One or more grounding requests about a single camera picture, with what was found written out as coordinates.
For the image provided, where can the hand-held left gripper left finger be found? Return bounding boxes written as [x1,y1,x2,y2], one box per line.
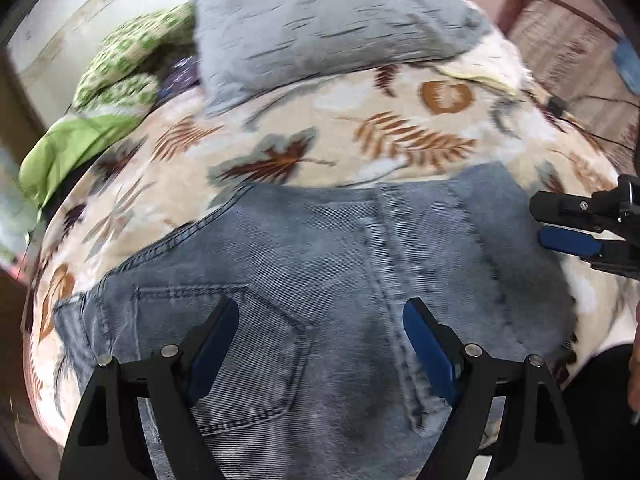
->
[59,296,241,480]

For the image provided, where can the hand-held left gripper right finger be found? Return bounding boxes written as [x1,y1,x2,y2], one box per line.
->
[402,297,586,480]

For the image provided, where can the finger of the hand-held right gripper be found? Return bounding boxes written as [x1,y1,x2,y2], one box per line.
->
[529,187,623,235]
[539,226,640,281]

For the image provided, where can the grey-blue denim pants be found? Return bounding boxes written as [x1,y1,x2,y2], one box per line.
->
[52,162,576,480]

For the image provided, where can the light blue object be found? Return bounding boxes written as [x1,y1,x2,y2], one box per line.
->
[612,35,640,93]

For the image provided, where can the cream fluffy blanket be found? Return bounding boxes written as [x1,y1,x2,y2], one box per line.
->
[440,0,531,98]

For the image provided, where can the person's black trousers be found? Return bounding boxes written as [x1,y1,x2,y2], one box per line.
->
[562,342,640,480]

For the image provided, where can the leaf-printed blanket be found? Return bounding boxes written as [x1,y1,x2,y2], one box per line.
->
[22,62,640,441]

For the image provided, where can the plain green cloth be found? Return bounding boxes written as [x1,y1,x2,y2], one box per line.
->
[19,110,143,208]

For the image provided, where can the dark purple cloth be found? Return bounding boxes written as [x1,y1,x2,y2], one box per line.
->
[157,55,203,98]

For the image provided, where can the grey quilted pillow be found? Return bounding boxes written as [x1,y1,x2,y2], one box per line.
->
[192,0,493,116]

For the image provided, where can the green patterned quilt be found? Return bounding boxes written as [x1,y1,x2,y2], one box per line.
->
[72,2,198,111]

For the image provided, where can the wooden door with patterned glass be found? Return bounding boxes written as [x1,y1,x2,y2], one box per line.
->
[0,45,43,281]

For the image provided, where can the black charger cable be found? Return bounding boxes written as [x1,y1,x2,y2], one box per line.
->
[560,92,640,153]

